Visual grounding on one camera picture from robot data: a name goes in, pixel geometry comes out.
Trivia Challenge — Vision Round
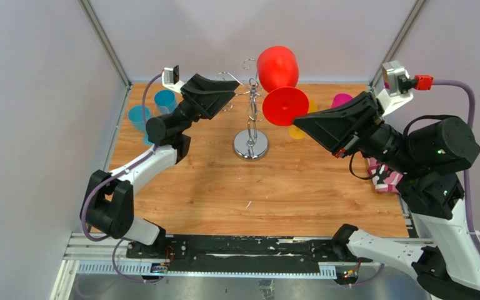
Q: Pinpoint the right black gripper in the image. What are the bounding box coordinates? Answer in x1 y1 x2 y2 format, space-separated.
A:
291 90 419 174

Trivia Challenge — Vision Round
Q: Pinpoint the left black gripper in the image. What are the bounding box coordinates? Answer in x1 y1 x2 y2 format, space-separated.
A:
171 75 239 136

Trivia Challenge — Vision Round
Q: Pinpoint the pink wine glass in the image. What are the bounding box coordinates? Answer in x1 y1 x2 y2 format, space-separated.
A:
331 93 353 108

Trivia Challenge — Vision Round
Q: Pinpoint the blue wine glass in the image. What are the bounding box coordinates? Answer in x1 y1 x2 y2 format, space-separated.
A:
127 105 153 146
154 89 178 113

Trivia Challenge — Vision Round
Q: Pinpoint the yellow wine glass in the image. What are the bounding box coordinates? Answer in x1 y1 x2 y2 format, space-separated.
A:
288 100 318 139

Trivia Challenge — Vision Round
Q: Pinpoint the blue wine glass front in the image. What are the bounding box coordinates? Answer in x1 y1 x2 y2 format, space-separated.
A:
127 105 153 146

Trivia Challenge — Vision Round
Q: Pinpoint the red wine glass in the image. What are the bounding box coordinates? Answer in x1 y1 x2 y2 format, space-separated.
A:
256 45 309 127

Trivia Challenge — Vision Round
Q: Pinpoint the clear wine glass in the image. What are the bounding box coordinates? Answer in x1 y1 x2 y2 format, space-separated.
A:
152 106 170 117

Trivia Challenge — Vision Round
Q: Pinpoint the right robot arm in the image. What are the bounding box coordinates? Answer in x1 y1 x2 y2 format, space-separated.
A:
294 91 480 299

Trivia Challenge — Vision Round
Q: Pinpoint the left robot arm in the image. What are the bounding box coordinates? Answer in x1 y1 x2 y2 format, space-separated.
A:
79 71 241 258

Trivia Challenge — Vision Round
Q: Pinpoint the pink camouflage cloth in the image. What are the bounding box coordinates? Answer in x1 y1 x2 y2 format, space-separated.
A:
367 157 403 194

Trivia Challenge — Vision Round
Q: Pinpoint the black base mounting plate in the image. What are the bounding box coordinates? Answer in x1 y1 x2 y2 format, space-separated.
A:
126 234 359 274

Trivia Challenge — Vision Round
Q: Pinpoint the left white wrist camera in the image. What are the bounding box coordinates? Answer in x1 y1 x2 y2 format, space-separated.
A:
161 64 186 94

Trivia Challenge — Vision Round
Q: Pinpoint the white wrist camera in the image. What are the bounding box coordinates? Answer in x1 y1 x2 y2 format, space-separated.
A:
375 61 416 117
161 64 186 94

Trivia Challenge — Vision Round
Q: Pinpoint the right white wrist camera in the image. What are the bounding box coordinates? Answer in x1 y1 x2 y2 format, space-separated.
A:
375 61 416 117

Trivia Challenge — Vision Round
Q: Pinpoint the aluminium frame rail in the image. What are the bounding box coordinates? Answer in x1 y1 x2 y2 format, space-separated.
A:
64 232 442 280

